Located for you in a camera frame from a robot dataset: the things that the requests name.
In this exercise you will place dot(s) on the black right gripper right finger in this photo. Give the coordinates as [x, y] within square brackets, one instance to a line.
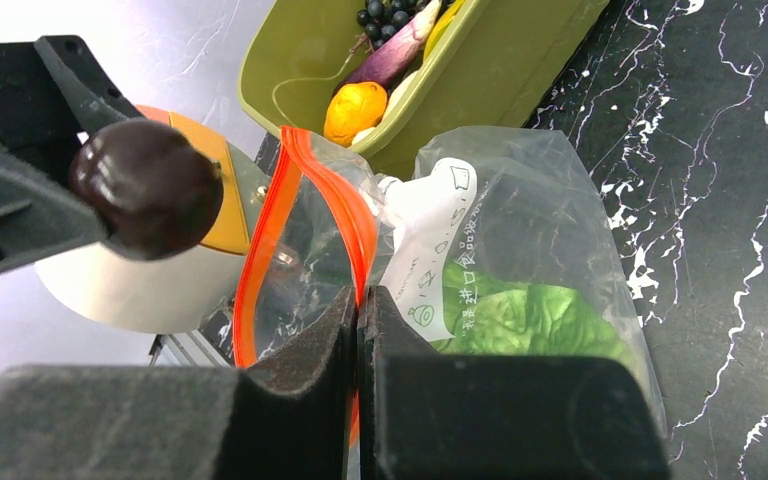
[425, 415]

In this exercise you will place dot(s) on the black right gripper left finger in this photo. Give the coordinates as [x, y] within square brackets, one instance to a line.
[286, 417]

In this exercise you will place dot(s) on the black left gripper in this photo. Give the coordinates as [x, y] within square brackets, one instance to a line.
[39, 218]

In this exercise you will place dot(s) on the dark brown plum toy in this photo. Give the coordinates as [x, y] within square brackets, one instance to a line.
[157, 195]

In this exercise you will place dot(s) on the green lettuce toy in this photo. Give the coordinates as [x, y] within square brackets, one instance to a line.
[486, 315]

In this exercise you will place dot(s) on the clear zip bag orange zipper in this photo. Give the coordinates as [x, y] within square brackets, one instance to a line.
[513, 203]

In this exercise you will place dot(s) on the white cylinder pastel lid box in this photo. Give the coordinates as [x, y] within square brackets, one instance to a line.
[179, 294]

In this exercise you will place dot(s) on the white garlic toy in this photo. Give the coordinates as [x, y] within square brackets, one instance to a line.
[361, 135]

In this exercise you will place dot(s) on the yellow-orange tangerine toy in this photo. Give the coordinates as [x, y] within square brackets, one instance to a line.
[356, 107]

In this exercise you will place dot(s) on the white round slice toy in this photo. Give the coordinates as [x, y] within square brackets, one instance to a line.
[399, 92]

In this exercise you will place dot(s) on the purple sweet potato toy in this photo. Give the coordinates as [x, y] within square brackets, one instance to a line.
[386, 64]

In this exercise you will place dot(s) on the black grape bunch toy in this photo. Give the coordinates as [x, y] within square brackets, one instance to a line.
[381, 20]

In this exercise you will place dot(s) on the olive green plastic basket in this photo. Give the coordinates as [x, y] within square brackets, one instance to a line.
[492, 66]

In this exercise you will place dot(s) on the yellow starfruit toy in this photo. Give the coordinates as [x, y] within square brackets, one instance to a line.
[449, 9]

